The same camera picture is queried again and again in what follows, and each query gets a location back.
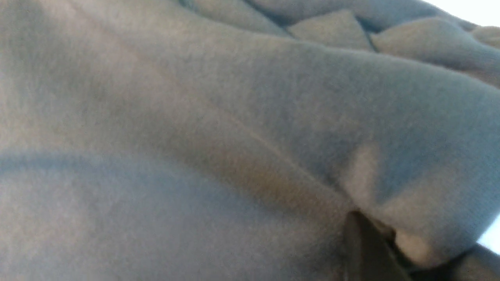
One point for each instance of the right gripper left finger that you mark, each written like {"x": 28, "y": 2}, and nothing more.
{"x": 367, "y": 255}

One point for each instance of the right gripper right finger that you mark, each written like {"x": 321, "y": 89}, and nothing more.
{"x": 477, "y": 264}

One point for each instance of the dark gray long-sleeve top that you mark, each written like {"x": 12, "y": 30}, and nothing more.
{"x": 227, "y": 140}

